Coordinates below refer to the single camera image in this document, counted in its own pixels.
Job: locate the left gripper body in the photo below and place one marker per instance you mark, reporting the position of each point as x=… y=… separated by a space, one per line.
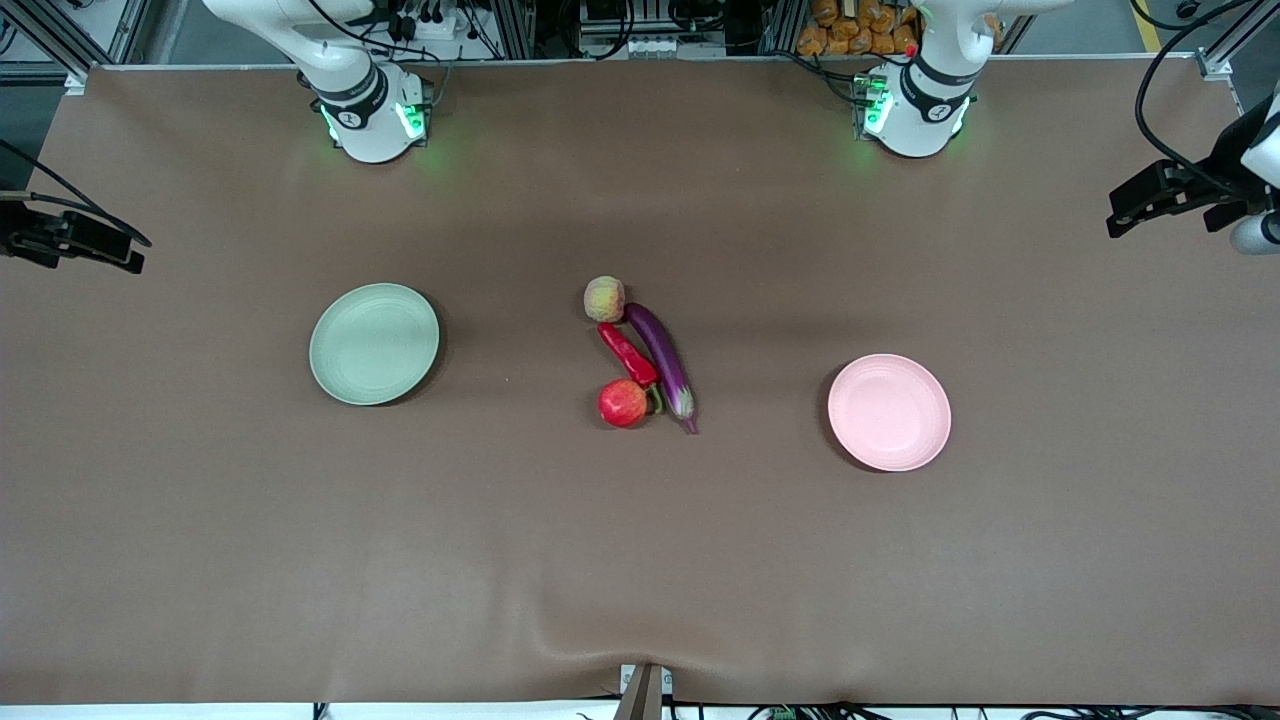
x=1222 y=157

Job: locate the yellow-pink peach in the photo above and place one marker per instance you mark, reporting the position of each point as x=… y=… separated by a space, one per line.
x=604 y=299

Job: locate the purple eggplant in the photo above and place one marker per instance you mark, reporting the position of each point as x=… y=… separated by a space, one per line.
x=660 y=355

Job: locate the red chili pepper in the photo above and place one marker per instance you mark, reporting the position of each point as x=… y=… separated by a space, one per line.
x=625 y=352

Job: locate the red apple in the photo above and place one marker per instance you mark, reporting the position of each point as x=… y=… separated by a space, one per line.
x=622 y=403

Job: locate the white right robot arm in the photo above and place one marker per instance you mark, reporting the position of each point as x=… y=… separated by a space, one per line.
x=360 y=110

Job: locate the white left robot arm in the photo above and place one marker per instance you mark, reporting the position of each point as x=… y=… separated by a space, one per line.
x=920 y=110

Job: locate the green round plate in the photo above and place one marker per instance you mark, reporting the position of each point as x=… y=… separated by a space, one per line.
x=374 y=344

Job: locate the bag of orange items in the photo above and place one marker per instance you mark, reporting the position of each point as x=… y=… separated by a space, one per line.
x=850 y=25

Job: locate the pink round plate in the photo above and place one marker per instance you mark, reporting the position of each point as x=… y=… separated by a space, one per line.
x=889 y=412

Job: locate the white power strip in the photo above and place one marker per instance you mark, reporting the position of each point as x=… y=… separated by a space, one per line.
x=660 y=46

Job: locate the brown tablecloth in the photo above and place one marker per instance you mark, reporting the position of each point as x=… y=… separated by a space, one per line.
x=640 y=560

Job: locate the aluminium frame post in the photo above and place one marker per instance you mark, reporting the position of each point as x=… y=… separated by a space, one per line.
x=45 y=40
x=1225 y=55

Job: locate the metal table bracket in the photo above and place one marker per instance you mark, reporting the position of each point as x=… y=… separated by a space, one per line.
x=641 y=695

